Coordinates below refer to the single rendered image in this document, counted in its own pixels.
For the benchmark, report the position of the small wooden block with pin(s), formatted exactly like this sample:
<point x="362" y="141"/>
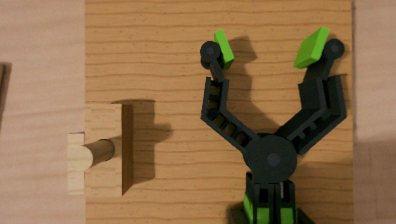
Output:
<point x="113" y="122"/>

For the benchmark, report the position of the light wooden board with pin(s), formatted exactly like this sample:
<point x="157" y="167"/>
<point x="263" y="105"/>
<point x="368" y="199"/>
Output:
<point x="146" y="53"/>

